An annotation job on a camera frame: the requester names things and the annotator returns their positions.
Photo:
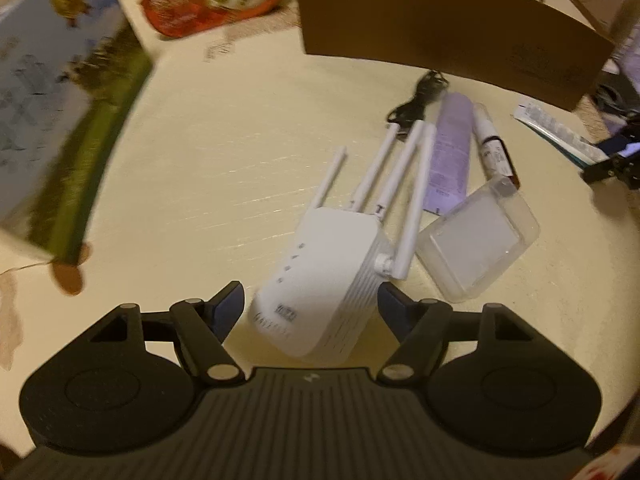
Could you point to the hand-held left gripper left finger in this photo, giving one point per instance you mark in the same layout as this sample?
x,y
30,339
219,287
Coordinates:
x,y
225,310

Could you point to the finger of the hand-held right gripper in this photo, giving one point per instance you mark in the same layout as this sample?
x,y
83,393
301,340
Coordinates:
x,y
610,169
617,144

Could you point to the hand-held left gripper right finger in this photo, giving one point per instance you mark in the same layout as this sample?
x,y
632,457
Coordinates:
x,y
395,310

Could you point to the white labelled tube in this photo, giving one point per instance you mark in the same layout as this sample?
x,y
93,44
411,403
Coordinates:
x,y
550,127

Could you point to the white antenna wifi repeater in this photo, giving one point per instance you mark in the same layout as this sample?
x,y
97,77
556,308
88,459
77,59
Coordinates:
x,y
325,270

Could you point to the clear plastic case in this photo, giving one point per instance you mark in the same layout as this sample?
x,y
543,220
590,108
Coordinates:
x,y
475,240

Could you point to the small white dark-capped tube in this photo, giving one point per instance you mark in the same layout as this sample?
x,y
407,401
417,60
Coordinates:
x,y
492,150

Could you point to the purple tube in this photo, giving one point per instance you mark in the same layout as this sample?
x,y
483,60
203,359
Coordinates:
x,y
450,150

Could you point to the brown storage box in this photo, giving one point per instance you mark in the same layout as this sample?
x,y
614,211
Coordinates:
x,y
425,20

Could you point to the blue milk carton box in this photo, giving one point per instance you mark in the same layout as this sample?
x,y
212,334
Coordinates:
x,y
60,110

